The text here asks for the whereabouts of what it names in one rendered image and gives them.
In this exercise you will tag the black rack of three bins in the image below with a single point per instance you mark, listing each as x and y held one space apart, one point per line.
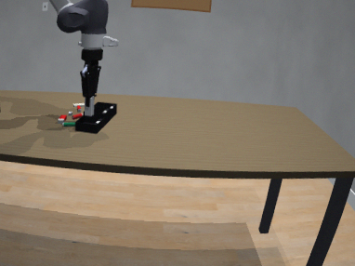
100 118

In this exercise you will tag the red and white eraser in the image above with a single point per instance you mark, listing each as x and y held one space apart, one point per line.
62 119

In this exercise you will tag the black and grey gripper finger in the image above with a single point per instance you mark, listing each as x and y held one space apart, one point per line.
87 81
95 85

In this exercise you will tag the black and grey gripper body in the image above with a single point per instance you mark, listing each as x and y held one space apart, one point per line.
89 56

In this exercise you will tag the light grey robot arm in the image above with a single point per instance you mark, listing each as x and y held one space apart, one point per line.
88 16

